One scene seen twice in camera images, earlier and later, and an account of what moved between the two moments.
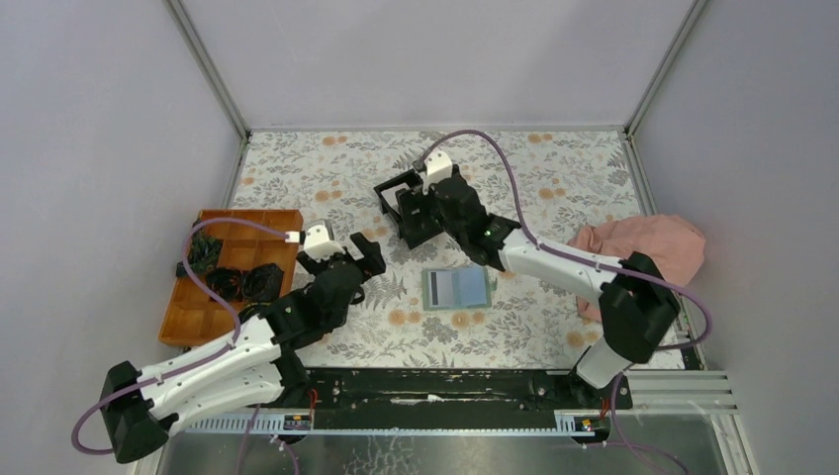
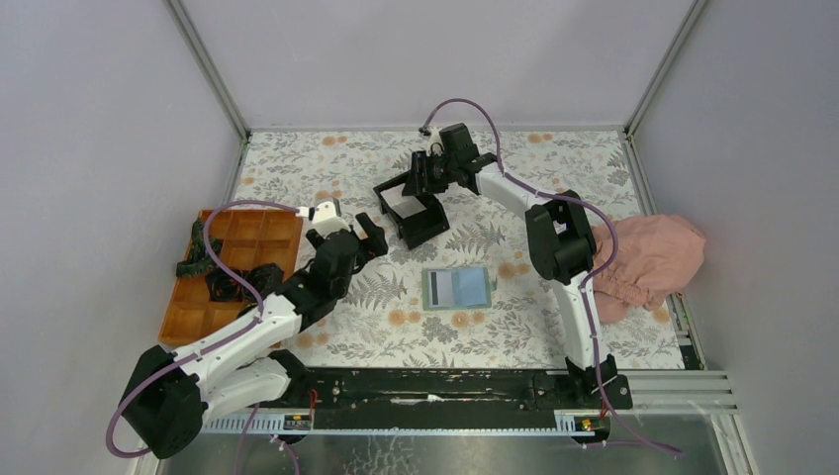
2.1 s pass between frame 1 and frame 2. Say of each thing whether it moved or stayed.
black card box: stayed
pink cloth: stayed
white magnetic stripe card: stayed
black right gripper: moved
